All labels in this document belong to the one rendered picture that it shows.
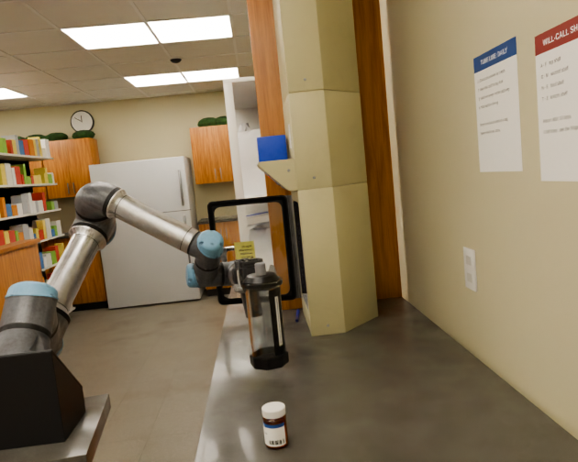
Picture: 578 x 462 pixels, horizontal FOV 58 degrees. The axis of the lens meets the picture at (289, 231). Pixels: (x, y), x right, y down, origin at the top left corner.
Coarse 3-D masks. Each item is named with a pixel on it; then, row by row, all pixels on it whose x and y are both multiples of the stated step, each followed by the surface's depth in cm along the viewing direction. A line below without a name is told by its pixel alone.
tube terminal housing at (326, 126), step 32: (288, 96) 161; (320, 96) 162; (352, 96) 173; (320, 128) 162; (352, 128) 173; (320, 160) 164; (352, 160) 173; (320, 192) 165; (352, 192) 173; (320, 224) 166; (352, 224) 173; (320, 256) 167; (352, 256) 173; (320, 288) 168; (352, 288) 173; (320, 320) 169; (352, 320) 173
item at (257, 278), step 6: (258, 264) 135; (264, 264) 135; (258, 270) 135; (264, 270) 135; (252, 276) 135; (258, 276) 134; (264, 276) 134; (270, 276) 134; (276, 276) 135; (246, 282) 134; (252, 282) 132; (258, 282) 132; (264, 282) 132
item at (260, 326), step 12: (276, 288) 134; (252, 300) 133; (264, 300) 132; (252, 312) 134; (264, 312) 133; (252, 324) 135; (264, 324) 133; (252, 336) 135; (264, 336) 134; (252, 348) 136; (264, 348) 134
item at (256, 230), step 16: (224, 208) 198; (240, 208) 197; (256, 208) 196; (272, 208) 196; (224, 224) 198; (240, 224) 198; (256, 224) 197; (272, 224) 197; (224, 240) 199; (240, 240) 198; (256, 240) 198; (272, 240) 197; (240, 256) 199; (256, 256) 199; (272, 256) 198; (224, 288) 201; (288, 288) 199
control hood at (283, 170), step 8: (272, 160) 163; (280, 160) 163; (288, 160) 163; (264, 168) 163; (272, 168) 163; (280, 168) 163; (288, 168) 163; (272, 176) 163; (280, 176) 163; (288, 176) 163; (288, 184) 164; (296, 184) 164
